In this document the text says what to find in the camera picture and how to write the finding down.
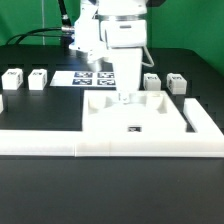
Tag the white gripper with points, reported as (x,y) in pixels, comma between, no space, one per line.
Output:
(127,70)

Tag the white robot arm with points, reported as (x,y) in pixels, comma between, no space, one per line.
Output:
(113,31)

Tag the white sheet with markers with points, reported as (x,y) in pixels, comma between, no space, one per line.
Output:
(83,79)

